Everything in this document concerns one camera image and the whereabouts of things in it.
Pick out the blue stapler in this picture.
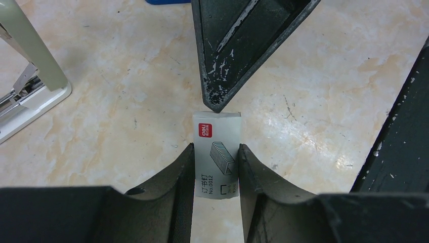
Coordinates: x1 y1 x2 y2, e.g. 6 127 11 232
145 0 191 5

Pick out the small white staple box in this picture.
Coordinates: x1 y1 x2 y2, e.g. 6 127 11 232
193 111 241 199

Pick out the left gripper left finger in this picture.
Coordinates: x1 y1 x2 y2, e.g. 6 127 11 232
1 144 195 242

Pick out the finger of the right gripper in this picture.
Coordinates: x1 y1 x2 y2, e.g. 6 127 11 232
191 0 318 113
351 42 428 193

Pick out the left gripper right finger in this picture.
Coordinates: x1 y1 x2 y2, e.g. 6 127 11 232
238 144 428 242

